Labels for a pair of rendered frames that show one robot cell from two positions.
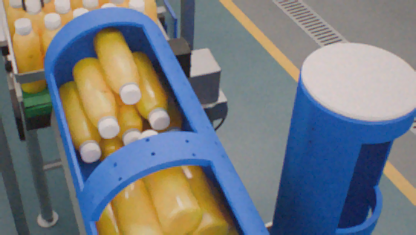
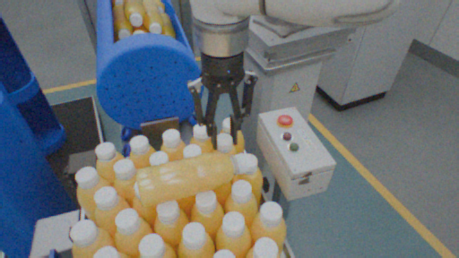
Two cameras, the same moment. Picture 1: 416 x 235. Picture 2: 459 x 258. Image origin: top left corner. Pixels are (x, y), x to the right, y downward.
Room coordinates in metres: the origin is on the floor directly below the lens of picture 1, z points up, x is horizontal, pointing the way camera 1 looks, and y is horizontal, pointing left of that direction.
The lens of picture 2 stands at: (1.77, 0.37, 1.59)
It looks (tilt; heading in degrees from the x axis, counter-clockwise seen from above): 43 degrees down; 181
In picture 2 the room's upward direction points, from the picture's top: straight up
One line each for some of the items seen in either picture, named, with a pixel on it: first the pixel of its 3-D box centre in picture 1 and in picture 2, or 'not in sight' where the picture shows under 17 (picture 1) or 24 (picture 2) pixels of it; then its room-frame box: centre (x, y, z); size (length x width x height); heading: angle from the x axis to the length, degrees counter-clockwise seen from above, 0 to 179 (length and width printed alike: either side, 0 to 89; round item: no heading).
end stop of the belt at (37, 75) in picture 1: (96, 64); not in sight; (1.24, 0.20, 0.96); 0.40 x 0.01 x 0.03; 108
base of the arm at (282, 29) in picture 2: not in sight; (281, 14); (0.61, 0.55, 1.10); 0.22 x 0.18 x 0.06; 37
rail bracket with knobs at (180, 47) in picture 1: (173, 62); (90, 173); (1.27, 0.00, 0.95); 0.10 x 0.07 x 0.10; 108
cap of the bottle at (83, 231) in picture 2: not in sight; (83, 232); (1.51, 0.12, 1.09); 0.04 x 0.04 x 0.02
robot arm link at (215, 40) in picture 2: not in sight; (221, 30); (1.30, 0.35, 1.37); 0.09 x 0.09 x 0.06
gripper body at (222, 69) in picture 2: not in sight; (222, 70); (1.30, 0.35, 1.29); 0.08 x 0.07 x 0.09; 108
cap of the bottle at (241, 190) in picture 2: not in sight; (241, 190); (1.42, 0.39, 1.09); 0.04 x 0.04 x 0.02
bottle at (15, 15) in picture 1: (22, 30); (246, 190); (1.35, 0.41, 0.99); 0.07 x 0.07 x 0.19
